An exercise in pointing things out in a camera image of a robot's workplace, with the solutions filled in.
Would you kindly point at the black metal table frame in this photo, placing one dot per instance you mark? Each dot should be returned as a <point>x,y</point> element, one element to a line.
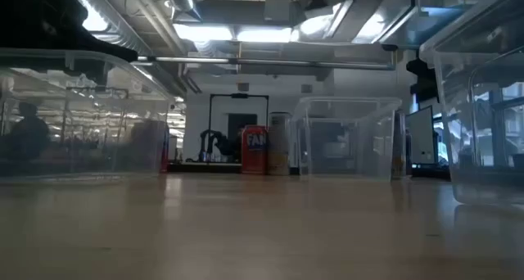
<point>204,168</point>

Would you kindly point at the grey ceiling pipe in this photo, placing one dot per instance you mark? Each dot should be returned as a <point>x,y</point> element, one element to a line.
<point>266,61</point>

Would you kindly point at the white board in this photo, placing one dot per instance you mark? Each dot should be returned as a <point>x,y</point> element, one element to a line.
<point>419,134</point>

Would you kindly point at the person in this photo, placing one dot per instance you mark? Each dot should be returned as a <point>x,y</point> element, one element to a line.
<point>26,136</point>
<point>227,145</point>

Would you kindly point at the black background robot arm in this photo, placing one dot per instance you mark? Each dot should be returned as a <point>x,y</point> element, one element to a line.
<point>206,145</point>

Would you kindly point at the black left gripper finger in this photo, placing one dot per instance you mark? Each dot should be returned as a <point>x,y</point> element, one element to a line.
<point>108,48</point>

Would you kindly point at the clear plastic bin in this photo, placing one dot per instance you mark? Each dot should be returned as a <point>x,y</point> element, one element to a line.
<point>348,165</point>
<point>123,108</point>
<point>483,182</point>

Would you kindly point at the red can blue label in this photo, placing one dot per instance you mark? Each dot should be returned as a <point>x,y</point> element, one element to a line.
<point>254,159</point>

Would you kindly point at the ceiling light panel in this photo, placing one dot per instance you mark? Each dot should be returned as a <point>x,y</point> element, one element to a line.
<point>264,34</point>
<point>202,32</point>

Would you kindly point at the grey ceiling box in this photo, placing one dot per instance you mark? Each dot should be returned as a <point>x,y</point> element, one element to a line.
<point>278,9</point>

